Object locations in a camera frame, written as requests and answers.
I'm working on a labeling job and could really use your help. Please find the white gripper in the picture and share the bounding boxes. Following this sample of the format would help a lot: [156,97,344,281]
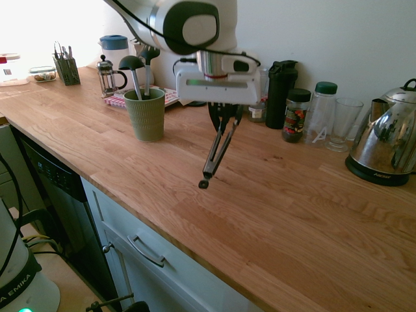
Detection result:
[175,51,263,133]

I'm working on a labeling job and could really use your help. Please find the steel tongs with black tips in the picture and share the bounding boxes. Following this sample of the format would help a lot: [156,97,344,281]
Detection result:
[198,105,244,190]

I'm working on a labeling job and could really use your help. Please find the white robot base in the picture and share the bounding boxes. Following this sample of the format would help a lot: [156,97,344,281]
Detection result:
[0,194,62,312]

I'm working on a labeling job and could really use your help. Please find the green ribbed utensil holder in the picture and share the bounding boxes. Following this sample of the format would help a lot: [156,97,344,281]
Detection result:
[123,88,166,143]

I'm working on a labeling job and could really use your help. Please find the glass jar red checkered band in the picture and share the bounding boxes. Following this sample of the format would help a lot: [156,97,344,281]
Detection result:
[248,67,270,124]

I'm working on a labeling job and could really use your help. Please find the black shaker bottle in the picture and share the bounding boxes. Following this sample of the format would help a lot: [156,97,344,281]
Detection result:
[265,60,299,130]

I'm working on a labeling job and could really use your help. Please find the red checkered book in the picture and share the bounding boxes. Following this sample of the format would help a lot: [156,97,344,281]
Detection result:
[103,86,181,109]

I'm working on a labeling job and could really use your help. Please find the spice jar black lid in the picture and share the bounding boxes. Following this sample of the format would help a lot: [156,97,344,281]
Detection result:
[281,88,312,144]

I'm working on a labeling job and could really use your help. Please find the clear bottle green lid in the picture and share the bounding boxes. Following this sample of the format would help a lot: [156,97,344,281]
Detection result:
[303,81,339,149]

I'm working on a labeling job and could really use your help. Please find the black slotted spatula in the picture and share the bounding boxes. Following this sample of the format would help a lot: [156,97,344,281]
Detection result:
[139,45,161,97]

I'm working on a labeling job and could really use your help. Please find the clear drinking glass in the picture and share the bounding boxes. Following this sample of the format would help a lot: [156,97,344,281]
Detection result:
[324,97,365,153]

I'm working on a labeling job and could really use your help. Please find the glass French press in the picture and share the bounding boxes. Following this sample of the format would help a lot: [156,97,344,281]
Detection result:
[97,54,128,99]

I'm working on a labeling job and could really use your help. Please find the white pitcher blue lid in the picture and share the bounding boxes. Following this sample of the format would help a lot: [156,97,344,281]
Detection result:
[98,34,131,96]

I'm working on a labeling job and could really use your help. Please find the stainless steel electric kettle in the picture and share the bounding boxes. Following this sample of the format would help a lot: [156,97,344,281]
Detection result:
[344,78,416,187]

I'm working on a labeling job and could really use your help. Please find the grey cutlery caddy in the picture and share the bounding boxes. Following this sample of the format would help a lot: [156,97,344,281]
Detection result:
[52,57,82,86]

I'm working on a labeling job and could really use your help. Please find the pale grey drawer cabinet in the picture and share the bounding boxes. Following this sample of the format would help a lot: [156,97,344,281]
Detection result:
[80,177,263,312]

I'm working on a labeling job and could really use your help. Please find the metal cutlery bundle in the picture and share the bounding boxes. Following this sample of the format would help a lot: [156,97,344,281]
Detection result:
[53,40,74,61]

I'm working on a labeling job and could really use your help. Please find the black dishwasher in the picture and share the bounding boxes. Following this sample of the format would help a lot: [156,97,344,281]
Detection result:
[12,128,122,310]

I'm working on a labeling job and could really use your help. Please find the glass food container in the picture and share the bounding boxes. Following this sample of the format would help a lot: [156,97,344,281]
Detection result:
[28,66,57,83]

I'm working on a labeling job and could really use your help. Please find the white container red clip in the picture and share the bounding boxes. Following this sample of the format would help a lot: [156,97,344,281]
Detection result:
[0,52,31,87]

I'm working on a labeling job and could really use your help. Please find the black metal clamp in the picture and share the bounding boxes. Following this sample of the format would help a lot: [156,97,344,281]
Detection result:
[84,292,151,312]

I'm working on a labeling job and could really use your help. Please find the black ladle steel handle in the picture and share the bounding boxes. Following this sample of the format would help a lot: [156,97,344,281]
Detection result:
[118,55,146,100]

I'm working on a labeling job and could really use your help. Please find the silver drawer handle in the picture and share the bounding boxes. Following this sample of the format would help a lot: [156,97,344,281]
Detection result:
[127,234,166,268]

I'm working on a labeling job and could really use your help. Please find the yellow cables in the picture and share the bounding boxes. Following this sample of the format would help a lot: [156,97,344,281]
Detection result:
[21,234,62,253]

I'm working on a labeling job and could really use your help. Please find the black base cable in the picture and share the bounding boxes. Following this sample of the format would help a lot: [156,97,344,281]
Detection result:
[0,152,25,272]

